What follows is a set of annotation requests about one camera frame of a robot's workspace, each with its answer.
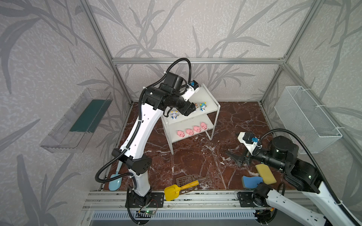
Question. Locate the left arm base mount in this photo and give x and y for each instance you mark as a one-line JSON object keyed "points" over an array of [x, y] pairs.
{"points": [[152, 199]]}

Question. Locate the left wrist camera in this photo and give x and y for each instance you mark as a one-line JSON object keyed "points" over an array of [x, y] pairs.
{"points": [[192, 88]]}

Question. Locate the white blue small figurine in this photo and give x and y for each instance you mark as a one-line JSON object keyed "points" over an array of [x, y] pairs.
{"points": [[174, 115]]}

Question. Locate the yellow sponge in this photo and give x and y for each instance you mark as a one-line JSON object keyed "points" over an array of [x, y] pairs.
{"points": [[266, 174]]}

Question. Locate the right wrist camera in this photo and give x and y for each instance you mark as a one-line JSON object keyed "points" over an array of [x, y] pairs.
{"points": [[251, 142]]}

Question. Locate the yellow toy shovel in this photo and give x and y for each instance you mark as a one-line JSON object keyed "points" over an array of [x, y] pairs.
{"points": [[173, 192]]}

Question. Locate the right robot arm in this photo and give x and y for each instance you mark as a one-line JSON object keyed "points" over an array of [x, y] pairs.
{"points": [[300, 170]]}

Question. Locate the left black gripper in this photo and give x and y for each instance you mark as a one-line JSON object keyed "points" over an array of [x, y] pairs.
{"points": [[189, 108]]}

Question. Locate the white two-tier shelf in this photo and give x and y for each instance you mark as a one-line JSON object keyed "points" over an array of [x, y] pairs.
{"points": [[209, 116]]}

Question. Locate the aluminium front rail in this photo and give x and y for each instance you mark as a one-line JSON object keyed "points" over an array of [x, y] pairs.
{"points": [[195, 200]]}

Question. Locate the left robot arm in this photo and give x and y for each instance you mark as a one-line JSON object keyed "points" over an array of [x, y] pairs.
{"points": [[154, 100]]}

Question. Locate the green circuit board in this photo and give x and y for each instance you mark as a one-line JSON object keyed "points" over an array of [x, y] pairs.
{"points": [[146, 213]]}

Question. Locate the brown slotted spatula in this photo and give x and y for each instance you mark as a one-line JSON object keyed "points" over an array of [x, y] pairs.
{"points": [[181, 181]]}

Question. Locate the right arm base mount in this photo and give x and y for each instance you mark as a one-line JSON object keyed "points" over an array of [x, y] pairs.
{"points": [[247, 199]]}

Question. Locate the white wire mesh basket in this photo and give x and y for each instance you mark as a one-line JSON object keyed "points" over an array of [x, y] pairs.
{"points": [[300, 114]]}

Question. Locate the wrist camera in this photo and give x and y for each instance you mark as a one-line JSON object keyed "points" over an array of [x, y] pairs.
{"points": [[251, 142], [192, 88]]}

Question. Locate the pink pig toy pair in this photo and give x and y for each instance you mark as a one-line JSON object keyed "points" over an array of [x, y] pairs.
{"points": [[190, 132], [181, 134]]}

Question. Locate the clear plastic wall bin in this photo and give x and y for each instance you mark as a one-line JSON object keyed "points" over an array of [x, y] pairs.
{"points": [[75, 129]]}

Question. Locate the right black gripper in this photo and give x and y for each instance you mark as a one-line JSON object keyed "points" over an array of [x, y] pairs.
{"points": [[245, 158]]}

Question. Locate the blue sponge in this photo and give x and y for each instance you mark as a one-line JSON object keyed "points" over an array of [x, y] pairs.
{"points": [[251, 182]]}

